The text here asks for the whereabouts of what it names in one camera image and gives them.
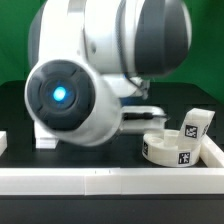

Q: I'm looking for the white front fence wall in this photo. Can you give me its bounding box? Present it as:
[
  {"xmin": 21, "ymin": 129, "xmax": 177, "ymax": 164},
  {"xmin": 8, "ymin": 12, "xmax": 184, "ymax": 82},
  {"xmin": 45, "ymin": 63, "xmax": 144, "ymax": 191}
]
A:
[{"xmin": 0, "ymin": 168, "xmax": 224, "ymax": 195}]

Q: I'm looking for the white round stool seat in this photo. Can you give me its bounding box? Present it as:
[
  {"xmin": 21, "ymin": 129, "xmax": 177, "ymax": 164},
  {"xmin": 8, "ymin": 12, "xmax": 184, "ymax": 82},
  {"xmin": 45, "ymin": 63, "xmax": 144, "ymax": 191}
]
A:
[{"xmin": 142, "ymin": 129, "xmax": 200, "ymax": 167}]

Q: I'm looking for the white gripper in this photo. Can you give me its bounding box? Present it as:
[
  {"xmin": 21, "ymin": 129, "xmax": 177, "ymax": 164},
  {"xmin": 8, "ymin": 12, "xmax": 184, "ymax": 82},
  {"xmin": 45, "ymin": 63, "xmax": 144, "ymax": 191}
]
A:
[{"xmin": 119, "ymin": 106, "xmax": 166, "ymax": 134}]

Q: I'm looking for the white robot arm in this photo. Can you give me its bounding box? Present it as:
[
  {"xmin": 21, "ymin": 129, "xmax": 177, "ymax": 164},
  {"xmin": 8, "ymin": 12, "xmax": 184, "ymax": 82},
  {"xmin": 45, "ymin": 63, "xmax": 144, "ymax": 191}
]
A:
[{"xmin": 24, "ymin": 0, "xmax": 192, "ymax": 146}]

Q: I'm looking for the white left fence wall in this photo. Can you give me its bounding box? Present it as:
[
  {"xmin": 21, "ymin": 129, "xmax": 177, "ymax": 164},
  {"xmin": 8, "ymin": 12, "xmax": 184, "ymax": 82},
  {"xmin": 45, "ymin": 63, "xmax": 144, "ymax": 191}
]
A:
[{"xmin": 0, "ymin": 131, "xmax": 7, "ymax": 156}]

